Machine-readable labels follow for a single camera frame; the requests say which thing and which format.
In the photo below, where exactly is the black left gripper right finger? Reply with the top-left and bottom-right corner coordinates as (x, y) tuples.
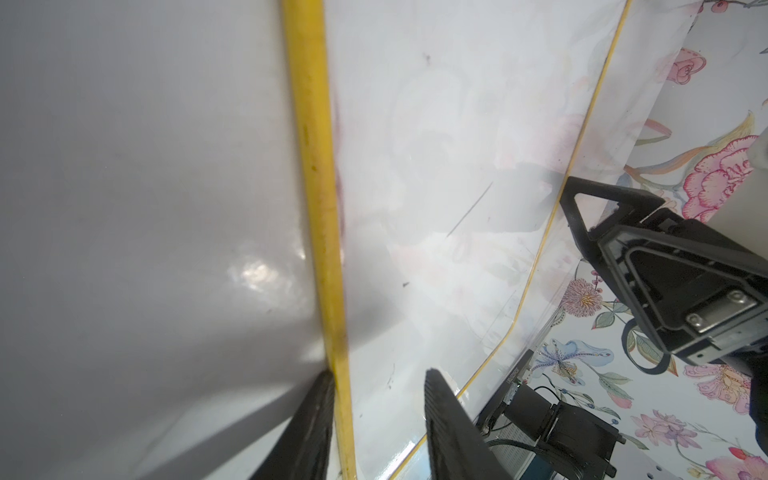
(424, 369), (511, 480)

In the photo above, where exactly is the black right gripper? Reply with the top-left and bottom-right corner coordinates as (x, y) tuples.
(563, 176), (767, 375)

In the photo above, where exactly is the yellow-framed whiteboard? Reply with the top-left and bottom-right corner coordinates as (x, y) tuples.
(281, 1), (699, 479)

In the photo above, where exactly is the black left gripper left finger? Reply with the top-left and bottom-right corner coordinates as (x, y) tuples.
(250, 370), (335, 480)

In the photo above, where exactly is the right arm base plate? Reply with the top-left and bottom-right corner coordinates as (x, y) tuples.
(475, 349), (626, 479)

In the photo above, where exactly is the left blue-framed whiteboard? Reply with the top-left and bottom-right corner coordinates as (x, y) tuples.
(1, 1), (324, 479)

